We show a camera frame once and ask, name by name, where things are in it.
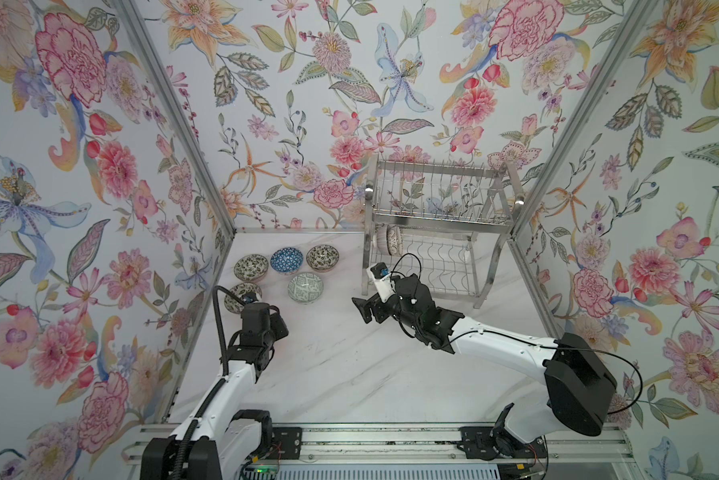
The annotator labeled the two-tier steel dish rack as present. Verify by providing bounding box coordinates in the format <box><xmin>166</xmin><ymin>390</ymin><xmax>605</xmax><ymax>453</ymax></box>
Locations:
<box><xmin>363</xmin><ymin>155</ymin><xmax>525</xmax><ymax>308</ymax></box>

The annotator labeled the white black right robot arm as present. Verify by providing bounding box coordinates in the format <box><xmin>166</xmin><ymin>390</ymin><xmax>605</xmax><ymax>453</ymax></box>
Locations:
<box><xmin>352</xmin><ymin>263</ymin><xmax>617</xmax><ymax>460</ymax></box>

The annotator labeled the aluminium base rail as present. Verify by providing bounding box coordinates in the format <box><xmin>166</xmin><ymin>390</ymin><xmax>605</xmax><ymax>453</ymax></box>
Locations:
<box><xmin>120</xmin><ymin>421</ymin><xmax>637</xmax><ymax>466</ymax></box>

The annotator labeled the pale green pattern bowl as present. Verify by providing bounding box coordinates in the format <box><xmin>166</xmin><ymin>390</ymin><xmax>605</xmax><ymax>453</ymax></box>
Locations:
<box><xmin>287</xmin><ymin>272</ymin><xmax>324</xmax><ymax>304</ymax></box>

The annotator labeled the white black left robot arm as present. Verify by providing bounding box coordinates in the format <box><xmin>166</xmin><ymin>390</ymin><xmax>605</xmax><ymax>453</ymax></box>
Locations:
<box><xmin>139</xmin><ymin>302</ymin><xmax>288</xmax><ymax>479</ymax></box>

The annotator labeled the dark floral bowl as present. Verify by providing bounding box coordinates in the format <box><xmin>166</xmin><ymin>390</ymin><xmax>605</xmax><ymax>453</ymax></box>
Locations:
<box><xmin>223</xmin><ymin>282</ymin><xmax>263</xmax><ymax>314</ymax></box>

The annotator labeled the brown mandala pattern bowl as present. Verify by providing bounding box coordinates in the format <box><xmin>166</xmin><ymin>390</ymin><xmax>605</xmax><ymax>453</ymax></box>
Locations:
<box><xmin>387</xmin><ymin>225</ymin><xmax>403</xmax><ymax>257</ymax></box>

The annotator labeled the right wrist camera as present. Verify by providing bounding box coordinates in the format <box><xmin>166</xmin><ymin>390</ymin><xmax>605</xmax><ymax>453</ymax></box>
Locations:
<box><xmin>367</xmin><ymin>262</ymin><xmax>395</xmax><ymax>303</ymax></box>

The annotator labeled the green leaf pattern bowl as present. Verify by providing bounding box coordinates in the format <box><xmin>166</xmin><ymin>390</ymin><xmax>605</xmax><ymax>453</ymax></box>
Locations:
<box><xmin>233</xmin><ymin>254</ymin><xmax>269</xmax><ymax>283</ymax></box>

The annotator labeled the blue pattern bowl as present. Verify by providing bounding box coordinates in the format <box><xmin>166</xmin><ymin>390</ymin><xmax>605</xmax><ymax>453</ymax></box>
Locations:
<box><xmin>269</xmin><ymin>247</ymin><xmax>304</xmax><ymax>275</ymax></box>

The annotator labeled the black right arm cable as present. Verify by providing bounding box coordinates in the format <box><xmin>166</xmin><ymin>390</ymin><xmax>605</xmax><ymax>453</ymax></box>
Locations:
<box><xmin>388</xmin><ymin>251</ymin><xmax>645</xmax><ymax>415</ymax></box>

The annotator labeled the dark speckled bowl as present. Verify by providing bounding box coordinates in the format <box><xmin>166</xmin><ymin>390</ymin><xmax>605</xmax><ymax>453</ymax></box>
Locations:
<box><xmin>306</xmin><ymin>244</ymin><xmax>340</xmax><ymax>272</ymax></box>

